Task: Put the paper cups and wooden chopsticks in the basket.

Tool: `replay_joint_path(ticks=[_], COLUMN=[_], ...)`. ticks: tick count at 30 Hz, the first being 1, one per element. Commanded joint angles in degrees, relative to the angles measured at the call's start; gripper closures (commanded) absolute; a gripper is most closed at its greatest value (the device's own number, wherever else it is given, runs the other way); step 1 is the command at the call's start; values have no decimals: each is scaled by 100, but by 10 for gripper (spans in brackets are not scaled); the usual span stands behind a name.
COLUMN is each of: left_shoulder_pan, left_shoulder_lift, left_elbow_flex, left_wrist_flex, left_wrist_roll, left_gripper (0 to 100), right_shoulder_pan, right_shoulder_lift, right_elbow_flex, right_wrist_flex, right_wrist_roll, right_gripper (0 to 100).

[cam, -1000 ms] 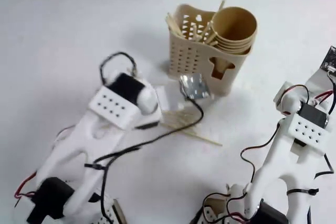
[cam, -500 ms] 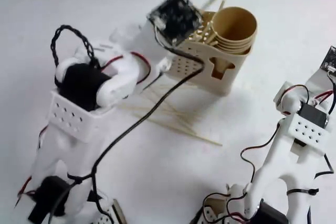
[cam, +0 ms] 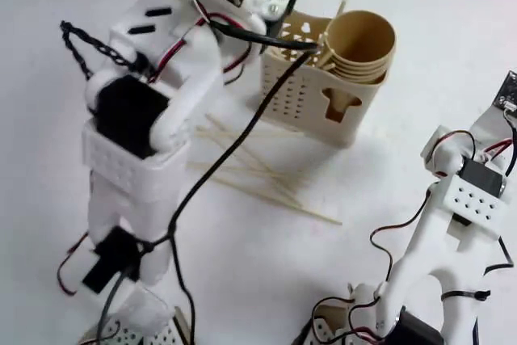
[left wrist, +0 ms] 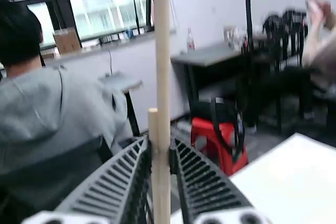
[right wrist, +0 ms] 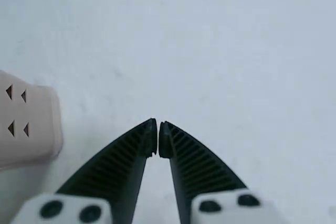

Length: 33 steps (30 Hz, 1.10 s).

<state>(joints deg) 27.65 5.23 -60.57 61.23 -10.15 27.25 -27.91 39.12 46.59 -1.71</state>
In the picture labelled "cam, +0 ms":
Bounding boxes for beige paper cup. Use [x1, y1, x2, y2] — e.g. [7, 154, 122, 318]
[330, 61, 391, 83]
[329, 57, 393, 80]
[327, 53, 396, 76]
[324, 11, 399, 74]
[330, 65, 389, 86]

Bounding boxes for beige plastic basket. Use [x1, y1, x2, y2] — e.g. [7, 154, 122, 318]
[259, 9, 392, 149]

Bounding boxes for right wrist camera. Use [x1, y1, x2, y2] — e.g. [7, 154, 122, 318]
[490, 69, 517, 116]

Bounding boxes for black cable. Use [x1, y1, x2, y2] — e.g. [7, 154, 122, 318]
[167, 17, 321, 345]
[96, 271, 131, 334]

